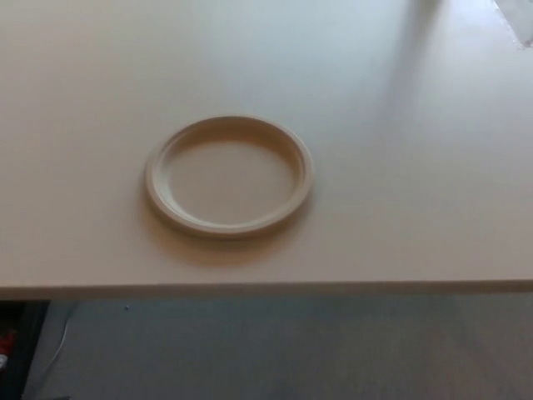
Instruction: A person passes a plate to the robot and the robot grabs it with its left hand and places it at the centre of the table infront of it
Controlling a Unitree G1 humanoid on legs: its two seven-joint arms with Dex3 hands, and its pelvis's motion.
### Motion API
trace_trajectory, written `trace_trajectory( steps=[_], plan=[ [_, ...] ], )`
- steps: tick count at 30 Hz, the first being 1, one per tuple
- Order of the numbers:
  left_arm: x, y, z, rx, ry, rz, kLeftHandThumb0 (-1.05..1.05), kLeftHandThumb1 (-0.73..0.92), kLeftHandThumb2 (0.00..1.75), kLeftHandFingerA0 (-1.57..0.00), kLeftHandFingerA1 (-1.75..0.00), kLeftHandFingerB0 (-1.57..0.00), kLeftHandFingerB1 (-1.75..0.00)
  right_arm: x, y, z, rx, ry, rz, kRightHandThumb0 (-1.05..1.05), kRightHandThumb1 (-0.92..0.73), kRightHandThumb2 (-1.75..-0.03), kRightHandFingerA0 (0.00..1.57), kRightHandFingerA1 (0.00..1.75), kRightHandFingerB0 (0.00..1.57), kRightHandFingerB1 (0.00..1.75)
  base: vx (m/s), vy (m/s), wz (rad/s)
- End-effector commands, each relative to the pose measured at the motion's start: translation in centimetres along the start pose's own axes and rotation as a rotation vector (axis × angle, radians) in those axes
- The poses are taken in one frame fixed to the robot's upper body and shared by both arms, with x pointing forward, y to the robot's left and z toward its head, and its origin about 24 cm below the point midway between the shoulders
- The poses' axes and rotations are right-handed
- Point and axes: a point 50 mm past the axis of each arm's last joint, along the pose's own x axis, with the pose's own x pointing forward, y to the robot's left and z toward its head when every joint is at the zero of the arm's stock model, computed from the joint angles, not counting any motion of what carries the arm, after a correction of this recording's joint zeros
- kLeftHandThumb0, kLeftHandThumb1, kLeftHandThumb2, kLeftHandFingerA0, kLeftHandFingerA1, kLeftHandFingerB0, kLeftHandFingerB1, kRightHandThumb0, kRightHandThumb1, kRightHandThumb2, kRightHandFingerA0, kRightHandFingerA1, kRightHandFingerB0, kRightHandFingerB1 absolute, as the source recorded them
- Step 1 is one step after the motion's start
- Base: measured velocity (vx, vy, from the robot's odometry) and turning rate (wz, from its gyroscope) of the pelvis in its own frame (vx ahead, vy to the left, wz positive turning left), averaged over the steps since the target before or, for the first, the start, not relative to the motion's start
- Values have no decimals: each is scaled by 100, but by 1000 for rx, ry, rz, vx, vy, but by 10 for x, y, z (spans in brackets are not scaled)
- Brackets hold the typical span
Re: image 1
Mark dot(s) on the beige paper plate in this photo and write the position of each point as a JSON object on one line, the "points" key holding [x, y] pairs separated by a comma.
{"points": [[233, 183]]}

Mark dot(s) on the black storage box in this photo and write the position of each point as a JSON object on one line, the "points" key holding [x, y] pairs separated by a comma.
{"points": [[31, 333]]}

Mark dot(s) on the red item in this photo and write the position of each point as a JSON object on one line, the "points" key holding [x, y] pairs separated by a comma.
{"points": [[7, 341]]}

